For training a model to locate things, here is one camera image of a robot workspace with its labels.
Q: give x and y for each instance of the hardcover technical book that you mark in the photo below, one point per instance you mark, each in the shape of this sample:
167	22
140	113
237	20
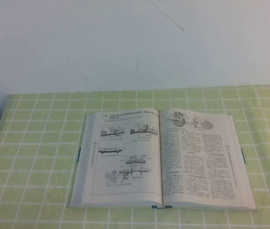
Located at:
185	167

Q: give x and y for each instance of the green white checkered tablecloth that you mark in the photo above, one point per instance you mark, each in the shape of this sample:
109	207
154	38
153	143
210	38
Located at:
29	143

